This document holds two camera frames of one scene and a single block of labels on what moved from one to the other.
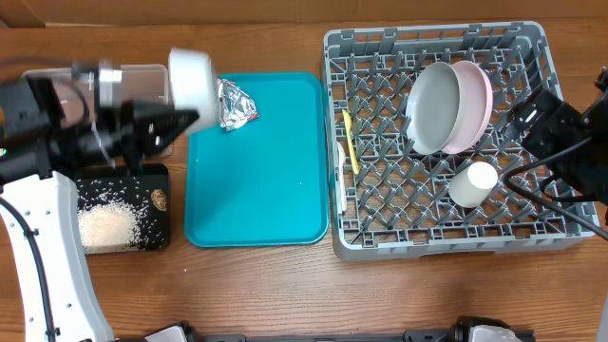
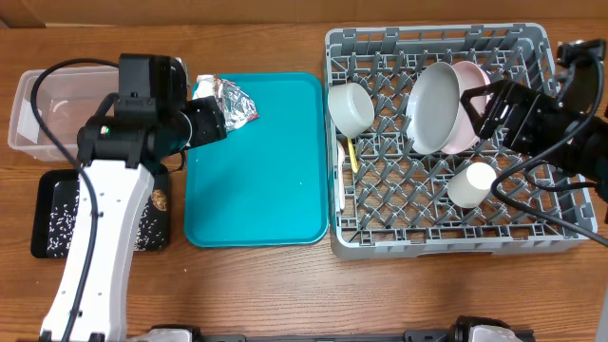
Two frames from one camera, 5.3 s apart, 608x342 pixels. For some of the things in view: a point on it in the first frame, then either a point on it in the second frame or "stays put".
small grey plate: x=433 y=107 stays put
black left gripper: x=133 y=137 -> x=208 y=119
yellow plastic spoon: x=350 y=135 stays put
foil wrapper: x=236 y=107 stays put
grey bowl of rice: x=194 y=87 -> x=351 y=110
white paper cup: x=472 y=187 stays put
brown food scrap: x=159 y=199 stays put
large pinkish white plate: x=476 y=104 stays put
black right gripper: x=545 y=123 -> x=513 y=112
